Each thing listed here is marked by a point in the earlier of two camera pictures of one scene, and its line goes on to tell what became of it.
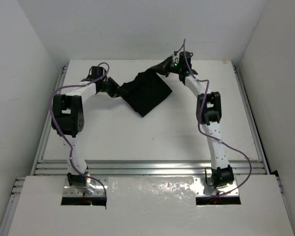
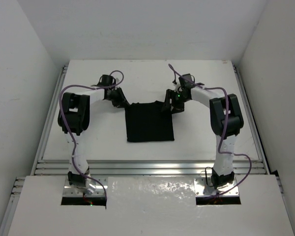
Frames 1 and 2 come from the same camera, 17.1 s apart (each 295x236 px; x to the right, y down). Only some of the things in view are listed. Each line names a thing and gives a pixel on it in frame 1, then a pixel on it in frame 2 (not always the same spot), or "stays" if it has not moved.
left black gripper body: [114, 88] -> [119, 98]
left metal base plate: [69, 191] stays
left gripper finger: [113, 89] -> [122, 98]
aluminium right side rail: [256, 130] stays
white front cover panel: [151, 206] stays
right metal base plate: [202, 189] stays
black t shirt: [145, 91] -> [146, 122]
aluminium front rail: [59, 167] stays
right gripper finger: [163, 68] -> [169, 101]
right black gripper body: [176, 68] -> [179, 100]
